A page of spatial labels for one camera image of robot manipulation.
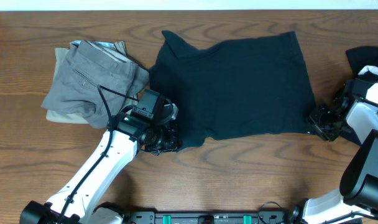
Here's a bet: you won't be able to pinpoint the black t-shirt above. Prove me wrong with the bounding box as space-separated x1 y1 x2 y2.
150 30 315 147

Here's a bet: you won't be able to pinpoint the grey folded trousers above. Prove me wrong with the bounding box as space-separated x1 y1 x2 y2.
40 40 150 129

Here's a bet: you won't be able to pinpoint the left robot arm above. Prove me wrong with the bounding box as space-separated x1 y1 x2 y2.
19 90 182 224

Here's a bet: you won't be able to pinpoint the black garment pile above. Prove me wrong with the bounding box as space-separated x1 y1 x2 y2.
341 45 378 147

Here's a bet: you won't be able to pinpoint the black mounting rail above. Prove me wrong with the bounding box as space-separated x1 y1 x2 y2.
92 202 362 224

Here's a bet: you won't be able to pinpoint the beige folded garment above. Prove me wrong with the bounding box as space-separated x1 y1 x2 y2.
45 40 139 125

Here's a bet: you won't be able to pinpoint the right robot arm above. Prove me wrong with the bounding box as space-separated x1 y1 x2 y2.
286 78 378 223

